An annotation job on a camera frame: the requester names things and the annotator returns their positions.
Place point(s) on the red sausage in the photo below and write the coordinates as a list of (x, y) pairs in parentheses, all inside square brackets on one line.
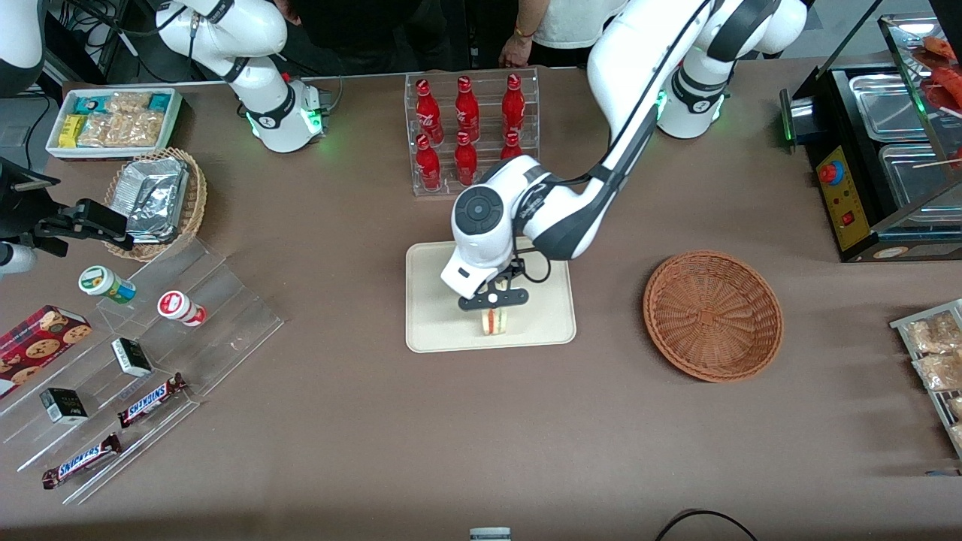
[(943, 46), (948, 79)]

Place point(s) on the clear rice cracker pack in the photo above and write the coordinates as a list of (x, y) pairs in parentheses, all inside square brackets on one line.
[(149, 129), (94, 131), (128, 103), (122, 129)]

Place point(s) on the large silver foil packet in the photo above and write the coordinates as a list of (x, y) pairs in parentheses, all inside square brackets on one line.
[(154, 188)]

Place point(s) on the brown round wicker basket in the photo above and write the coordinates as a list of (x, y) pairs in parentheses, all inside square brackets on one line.
[(712, 315)]

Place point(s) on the red tartan cookie box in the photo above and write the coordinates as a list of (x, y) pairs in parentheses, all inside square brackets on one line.
[(37, 342)]

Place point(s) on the black hot food display case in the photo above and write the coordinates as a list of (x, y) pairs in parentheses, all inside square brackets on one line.
[(842, 203)]

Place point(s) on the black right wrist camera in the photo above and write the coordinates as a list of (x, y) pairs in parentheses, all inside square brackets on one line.
[(101, 220)]

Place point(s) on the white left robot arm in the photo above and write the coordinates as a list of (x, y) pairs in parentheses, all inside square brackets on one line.
[(639, 60)]

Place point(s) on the small black box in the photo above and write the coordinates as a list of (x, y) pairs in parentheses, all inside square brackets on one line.
[(64, 406), (131, 357)]

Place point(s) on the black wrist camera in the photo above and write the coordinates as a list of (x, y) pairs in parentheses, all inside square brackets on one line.
[(101, 220), (511, 298)]

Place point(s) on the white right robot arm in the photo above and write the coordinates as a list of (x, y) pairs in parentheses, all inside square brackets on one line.
[(263, 98)]

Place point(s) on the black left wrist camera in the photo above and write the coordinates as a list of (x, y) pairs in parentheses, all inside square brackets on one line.
[(511, 298)]

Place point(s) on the red lid yoghurt cup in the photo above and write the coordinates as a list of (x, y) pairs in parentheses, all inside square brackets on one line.
[(176, 306)]

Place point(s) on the triangular sandwich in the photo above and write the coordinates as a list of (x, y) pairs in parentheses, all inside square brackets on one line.
[(494, 323)]

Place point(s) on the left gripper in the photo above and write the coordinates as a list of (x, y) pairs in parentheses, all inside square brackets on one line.
[(517, 264)]

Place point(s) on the green lid yoghurt cup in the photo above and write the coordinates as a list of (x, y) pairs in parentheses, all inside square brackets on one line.
[(101, 282)]

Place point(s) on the person in white shirt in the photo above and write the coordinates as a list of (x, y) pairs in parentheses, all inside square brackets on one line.
[(579, 22)]

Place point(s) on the thin wooden skewer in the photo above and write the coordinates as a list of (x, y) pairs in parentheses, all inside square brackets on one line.
[(936, 161)]

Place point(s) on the red cola bottle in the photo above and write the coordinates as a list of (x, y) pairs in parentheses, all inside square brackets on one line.
[(512, 146), (467, 111), (428, 167), (514, 109), (428, 113), (466, 161)]

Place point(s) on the clear acrylic stepped stand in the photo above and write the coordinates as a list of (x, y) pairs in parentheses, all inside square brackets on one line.
[(225, 330)]

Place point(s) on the small silver foil packet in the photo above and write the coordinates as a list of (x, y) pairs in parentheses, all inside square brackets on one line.
[(150, 229)]

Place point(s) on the light oval wicker basket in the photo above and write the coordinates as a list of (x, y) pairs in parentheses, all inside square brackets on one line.
[(194, 210)]

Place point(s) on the small grey device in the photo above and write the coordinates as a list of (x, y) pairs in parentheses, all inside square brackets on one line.
[(490, 535)]

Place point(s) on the brown snickers bar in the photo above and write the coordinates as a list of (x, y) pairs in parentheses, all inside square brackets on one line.
[(150, 400), (81, 460)]

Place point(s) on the clear acrylic bottle rack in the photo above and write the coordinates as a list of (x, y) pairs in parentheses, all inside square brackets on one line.
[(443, 189)]

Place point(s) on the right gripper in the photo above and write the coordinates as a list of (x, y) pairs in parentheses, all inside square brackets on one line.
[(22, 213)]

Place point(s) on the steel food pan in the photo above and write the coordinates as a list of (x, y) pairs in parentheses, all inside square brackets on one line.
[(887, 105), (913, 180)]

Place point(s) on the teal snack packet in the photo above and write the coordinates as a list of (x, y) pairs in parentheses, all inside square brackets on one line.
[(89, 105), (160, 102)]

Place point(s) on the bare person forearm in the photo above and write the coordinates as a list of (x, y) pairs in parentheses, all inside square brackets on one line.
[(532, 15)]

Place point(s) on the white rectangular snack tray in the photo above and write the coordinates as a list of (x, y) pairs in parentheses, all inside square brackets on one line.
[(105, 154)]

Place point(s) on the yellow snack bar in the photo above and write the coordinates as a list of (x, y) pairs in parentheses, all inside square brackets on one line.
[(71, 131)]

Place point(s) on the cream plastic tray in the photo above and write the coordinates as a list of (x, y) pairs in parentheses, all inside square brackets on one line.
[(436, 323)]

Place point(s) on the bare person hand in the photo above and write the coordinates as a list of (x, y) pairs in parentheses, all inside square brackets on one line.
[(517, 51)]

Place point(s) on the clear bag of fried snacks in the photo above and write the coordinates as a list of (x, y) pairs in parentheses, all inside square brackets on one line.
[(956, 407), (936, 334), (943, 372), (958, 434)]

